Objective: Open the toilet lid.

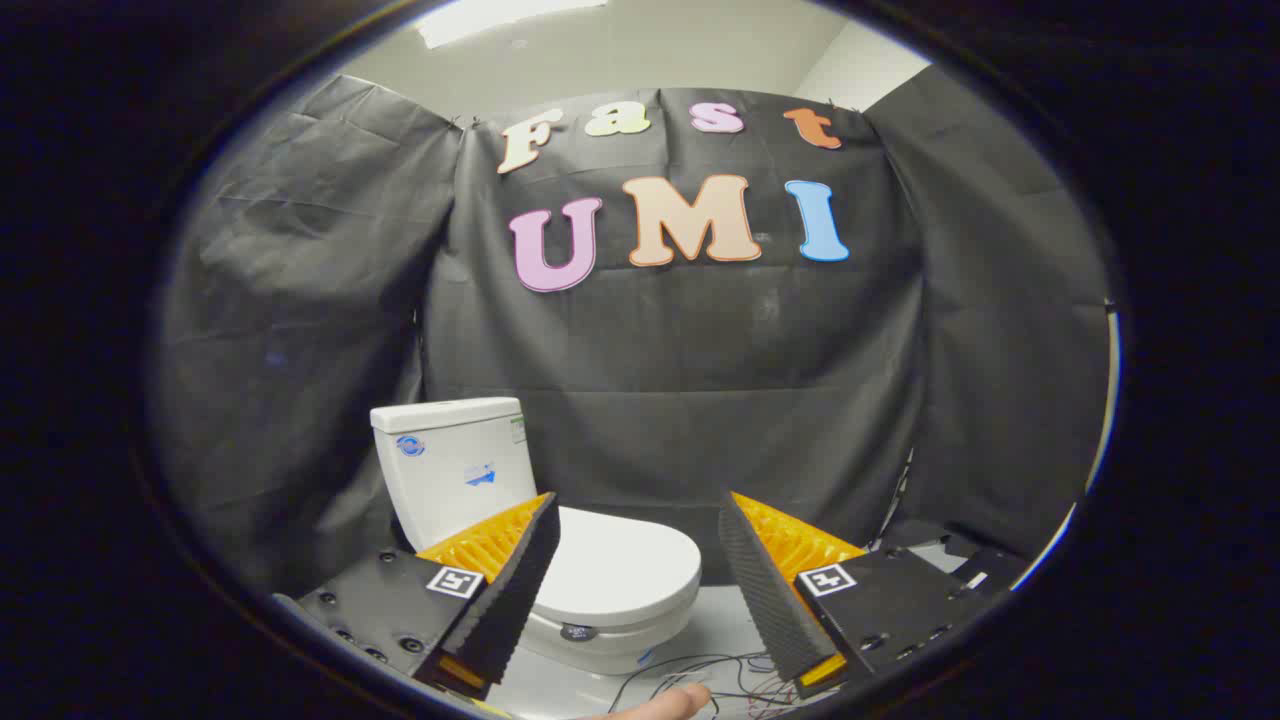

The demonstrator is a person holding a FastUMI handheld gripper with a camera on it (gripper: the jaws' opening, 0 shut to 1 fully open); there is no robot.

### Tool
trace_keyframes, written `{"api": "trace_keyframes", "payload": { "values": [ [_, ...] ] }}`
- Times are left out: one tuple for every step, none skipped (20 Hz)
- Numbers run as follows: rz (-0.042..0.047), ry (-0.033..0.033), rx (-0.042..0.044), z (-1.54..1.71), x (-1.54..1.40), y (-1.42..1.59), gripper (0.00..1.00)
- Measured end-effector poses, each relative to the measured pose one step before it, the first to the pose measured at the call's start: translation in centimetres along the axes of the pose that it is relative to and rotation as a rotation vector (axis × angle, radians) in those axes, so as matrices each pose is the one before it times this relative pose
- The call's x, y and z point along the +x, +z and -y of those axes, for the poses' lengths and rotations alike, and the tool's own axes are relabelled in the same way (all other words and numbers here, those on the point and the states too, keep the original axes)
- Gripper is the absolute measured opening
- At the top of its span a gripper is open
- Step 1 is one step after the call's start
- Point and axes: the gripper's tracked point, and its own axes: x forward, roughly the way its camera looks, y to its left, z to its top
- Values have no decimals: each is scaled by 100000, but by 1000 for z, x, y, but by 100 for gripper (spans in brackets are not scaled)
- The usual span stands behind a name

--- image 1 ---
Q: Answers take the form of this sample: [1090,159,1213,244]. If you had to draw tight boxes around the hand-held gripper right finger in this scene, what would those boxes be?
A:
[717,490,996,699]

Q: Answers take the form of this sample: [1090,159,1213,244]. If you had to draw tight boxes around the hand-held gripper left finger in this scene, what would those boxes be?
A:
[275,490,563,701]

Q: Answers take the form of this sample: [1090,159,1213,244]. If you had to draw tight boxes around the black backdrop cloth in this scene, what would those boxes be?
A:
[158,65,1113,601]

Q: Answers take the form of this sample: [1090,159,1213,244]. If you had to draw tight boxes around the black equipment box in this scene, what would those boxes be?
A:
[890,518,1033,599]

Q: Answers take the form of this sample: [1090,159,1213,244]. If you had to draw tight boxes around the tangle of black cables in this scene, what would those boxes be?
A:
[606,652,803,717]

